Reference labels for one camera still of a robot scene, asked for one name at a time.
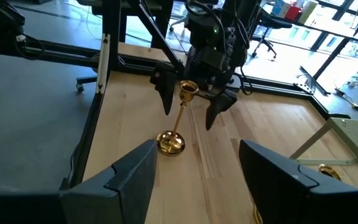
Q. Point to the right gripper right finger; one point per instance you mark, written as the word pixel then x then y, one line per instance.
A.
pixel 291 199

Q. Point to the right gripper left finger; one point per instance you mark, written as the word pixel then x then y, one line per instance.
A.
pixel 120 199

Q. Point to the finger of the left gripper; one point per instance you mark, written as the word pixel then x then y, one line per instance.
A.
pixel 166 87
pixel 217 107

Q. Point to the gold candlestick holder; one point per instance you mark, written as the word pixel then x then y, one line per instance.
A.
pixel 329 171
pixel 171 143

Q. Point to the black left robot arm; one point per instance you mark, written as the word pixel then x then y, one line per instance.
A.
pixel 207 31

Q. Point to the black office chair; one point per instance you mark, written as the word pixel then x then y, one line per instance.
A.
pixel 272 23

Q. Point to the black caster wheel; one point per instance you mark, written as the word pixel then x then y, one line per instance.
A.
pixel 80 87

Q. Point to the red box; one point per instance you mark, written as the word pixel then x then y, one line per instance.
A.
pixel 292 13

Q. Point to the black metal beam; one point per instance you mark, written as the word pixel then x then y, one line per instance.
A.
pixel 57 53

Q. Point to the black aluminium table frame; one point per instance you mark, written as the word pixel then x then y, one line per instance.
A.
pixel 112 31

